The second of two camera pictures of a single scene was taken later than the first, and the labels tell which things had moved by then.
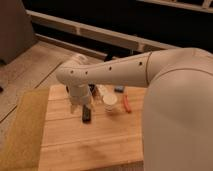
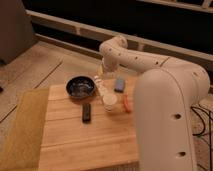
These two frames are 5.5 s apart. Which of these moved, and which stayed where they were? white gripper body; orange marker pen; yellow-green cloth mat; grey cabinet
Moved: white gripper body
Stayed: orange marker pen; yellow-green cloth mat; grey cabinet
